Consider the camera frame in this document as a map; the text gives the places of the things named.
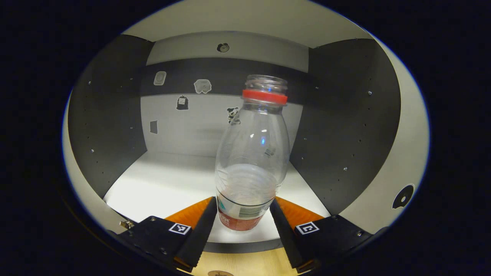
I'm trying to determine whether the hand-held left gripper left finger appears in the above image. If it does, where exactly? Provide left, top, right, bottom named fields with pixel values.
left=115, top=196, right=218, bottom=269

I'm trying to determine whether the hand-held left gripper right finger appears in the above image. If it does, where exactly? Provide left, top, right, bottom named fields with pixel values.
left=270, top=197, right=374, bottom=274

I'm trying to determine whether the clear plastic bottle red label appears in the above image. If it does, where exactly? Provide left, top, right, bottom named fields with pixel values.
left=214, top=74, right=291, bottom=232

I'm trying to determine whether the white cabinet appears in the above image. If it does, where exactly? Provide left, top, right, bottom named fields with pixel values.
left=67, top=31, right=402, bottom=253

